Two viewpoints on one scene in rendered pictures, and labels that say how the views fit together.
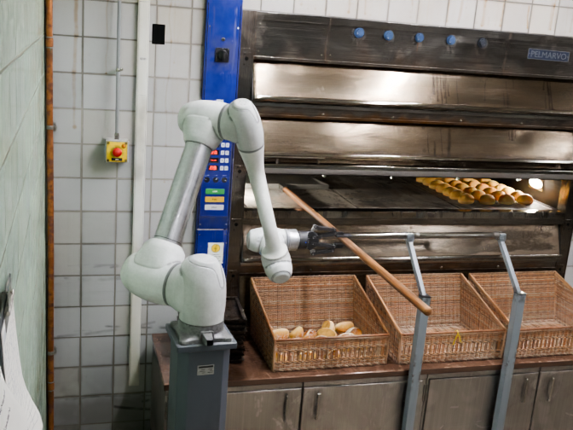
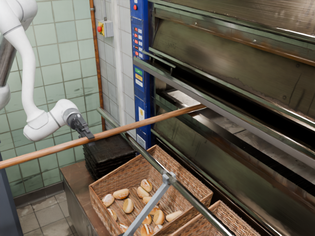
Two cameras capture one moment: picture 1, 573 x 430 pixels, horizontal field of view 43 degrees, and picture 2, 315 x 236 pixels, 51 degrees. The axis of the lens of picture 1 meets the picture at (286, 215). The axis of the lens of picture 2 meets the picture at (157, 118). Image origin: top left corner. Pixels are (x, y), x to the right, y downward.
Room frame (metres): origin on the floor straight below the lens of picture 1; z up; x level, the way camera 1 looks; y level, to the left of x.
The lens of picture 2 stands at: (2.96, -1.58, 1.98)
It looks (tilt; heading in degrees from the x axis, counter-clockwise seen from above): 28 degrees down; 76
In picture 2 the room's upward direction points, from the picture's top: 1 degrees counter-clockwise
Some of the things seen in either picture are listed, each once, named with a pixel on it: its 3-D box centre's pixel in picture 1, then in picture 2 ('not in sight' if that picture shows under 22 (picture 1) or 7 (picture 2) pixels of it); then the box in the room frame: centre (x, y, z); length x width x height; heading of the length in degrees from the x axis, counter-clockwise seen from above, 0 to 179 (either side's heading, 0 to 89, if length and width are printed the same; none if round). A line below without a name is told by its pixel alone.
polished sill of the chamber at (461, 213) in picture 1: (412, 213); (277, 171); (3.69, -0.65, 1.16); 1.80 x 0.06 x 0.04; 107
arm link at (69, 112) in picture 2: (291, 240); (73, 118); (2.91, -0.03, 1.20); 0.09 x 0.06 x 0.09; 17
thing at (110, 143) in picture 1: (116, 150); (105, 28); (3.19, 0.77, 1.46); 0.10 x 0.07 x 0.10; 107
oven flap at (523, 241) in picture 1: (411, 241); (268, 200); (3.67, -0.65, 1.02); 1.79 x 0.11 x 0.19; 107
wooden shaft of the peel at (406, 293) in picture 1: (339, 235); (102, 135); (3.03, -0.23, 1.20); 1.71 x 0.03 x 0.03; 17
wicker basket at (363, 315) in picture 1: (316, 319); (146, 199); (3.25, -0.18, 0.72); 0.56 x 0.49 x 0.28; 108
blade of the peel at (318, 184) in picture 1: (273, 179); not in sight; (4.11, 0.09, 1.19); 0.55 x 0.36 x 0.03; 107
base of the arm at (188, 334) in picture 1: (202, 328); not in sight; (2.34, 0.26, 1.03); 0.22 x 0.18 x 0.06; 21
